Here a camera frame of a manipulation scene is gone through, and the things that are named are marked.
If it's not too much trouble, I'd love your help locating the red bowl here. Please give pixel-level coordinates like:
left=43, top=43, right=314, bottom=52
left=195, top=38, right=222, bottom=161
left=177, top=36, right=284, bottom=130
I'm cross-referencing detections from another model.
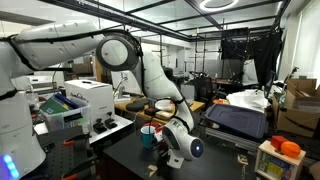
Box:
left=144, top=122, right=163, bottom=133

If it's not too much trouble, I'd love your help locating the blue cup left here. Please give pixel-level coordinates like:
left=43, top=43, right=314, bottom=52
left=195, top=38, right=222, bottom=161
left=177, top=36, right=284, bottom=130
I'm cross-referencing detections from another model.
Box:
left=141, top=126, right=155, bottom=149

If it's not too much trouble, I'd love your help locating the orange bowl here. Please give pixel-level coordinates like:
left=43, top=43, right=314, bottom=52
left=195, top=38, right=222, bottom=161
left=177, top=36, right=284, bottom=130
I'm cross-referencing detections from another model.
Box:
left=213, top=99, right=229, bottom=104

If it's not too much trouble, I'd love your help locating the tan rectangular box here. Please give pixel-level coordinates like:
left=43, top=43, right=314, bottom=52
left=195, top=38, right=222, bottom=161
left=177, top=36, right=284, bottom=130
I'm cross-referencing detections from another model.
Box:
left=156, top=111, right=173, bottom=121

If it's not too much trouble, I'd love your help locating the wooden desk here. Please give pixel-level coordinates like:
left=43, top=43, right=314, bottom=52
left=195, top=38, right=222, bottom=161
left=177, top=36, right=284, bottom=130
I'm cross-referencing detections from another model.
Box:
left=114, top=97, right=205, bottom=124

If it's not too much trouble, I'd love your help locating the white computer monitor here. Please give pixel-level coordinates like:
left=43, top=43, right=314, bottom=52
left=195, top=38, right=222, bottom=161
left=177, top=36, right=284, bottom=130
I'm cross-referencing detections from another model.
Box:
left=111, top=71, right=142, bottom=94

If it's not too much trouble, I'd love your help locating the white cardboard box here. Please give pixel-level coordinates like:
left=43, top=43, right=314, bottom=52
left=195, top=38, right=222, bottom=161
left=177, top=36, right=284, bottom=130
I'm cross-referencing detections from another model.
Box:
left=65, top=80, right=115, bottom=128

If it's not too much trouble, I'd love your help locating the black curtain backdrop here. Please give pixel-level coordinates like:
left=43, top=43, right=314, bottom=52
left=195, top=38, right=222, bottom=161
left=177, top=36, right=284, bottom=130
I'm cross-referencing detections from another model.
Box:
left=221, top=28, right=283, bottom=86

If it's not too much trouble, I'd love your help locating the blue plastic bin lid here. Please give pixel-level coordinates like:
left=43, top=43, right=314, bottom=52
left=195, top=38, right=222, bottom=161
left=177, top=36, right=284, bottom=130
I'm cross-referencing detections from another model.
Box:
left=205, top=104, right=268, bottom=138

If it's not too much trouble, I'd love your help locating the clear plastic storage bin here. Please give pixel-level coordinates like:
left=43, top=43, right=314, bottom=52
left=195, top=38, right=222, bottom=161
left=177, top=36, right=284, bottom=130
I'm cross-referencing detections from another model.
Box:
left=40, top=93, right=90, bottom=133

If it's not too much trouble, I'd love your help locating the red toy block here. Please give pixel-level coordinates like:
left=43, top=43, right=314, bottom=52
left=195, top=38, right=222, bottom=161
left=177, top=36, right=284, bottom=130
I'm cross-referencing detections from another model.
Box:
left=271, top=136, right=287, bottom=150

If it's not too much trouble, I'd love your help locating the wooden toy box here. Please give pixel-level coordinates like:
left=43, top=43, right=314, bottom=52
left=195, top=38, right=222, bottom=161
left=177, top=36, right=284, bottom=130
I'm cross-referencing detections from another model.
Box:
left=255, top=140, right=306, bottom=180

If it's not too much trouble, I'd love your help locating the brown cardboard box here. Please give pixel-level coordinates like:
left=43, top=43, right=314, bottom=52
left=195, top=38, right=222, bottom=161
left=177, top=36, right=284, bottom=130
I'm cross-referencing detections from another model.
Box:
left=272, top=79, right=320, bottom=139

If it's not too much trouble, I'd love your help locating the orange toy ball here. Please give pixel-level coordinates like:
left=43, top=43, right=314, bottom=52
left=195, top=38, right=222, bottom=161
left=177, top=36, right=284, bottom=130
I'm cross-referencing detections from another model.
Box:
left=280, top=141, right=301, bottom=158

